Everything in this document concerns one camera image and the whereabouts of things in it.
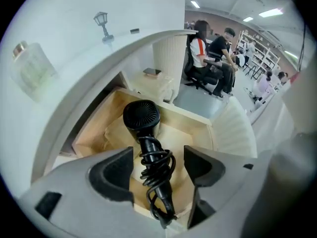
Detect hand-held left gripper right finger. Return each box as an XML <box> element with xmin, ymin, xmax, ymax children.
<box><xmin>168</xmin><ymin>145</ymin><xmax>269</xmax><ymax>238</ymax></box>

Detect black office chair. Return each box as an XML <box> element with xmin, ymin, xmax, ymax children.
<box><xmin>182</xmin><ymin>35</ymin><xmax>224</xmax><ymax>96</ymax></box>

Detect glass bottle with gold cap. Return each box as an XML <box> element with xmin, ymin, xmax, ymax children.
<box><xmin>9</xmin><ymin>40</ymin><xmax>59</xmax><ymax>103</ymax></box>

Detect black hair dryer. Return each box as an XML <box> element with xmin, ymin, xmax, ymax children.
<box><xmin>123</xmin><ymin>100</ymin><xmax>178</xmax><ymax>229</ymax></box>

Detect wooden drawer with white front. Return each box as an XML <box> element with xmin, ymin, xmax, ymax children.
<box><xmin>71</xmin><ymin>87</ymin><xmax>258</xmax><ymax>233</ymax></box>

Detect smartphone with pink case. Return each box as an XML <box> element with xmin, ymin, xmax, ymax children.
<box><xmin>143</xmin><ymin>67</ymin><xmax>162</xmax><ymax>77</ymax></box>

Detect white shelving rack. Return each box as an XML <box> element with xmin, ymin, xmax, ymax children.
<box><xmin>234</xmin><ymin>30</ymin><xmax>281</xmax><ymax>80</ymax></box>

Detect black hanging cable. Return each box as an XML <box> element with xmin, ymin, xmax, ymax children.
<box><xmin>298</xmin><ymin>25</ymin><xmax>307</xmax><ymax>72</ymax></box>

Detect miniature black street lamp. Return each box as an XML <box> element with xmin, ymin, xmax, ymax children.
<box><xmin>93</xmin><ymin>11</ymin><xmax>114</xmax><ymax>43</ymax></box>

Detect white vanity table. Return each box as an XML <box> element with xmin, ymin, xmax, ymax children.
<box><xmin>31</xmin><ymin>29</ymin><xmax>196</xmax><ymax>183</ymax></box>

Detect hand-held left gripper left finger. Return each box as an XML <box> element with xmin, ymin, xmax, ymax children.
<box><xmin>18</xmin><ymin>146</ymin><xmax>171</xmax><ymax>238</ymax></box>

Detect white ribbed cabinet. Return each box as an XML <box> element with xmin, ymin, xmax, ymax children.
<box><xmin>152</xmin><ymin>34</ymin><xmax>188</xmax><ymax>104</ymax></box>

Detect white stool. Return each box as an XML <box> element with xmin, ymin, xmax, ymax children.
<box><xmin>130</xmin><ymin>71</ymin><xmax>174</xmax><ymax>102</ymax></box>

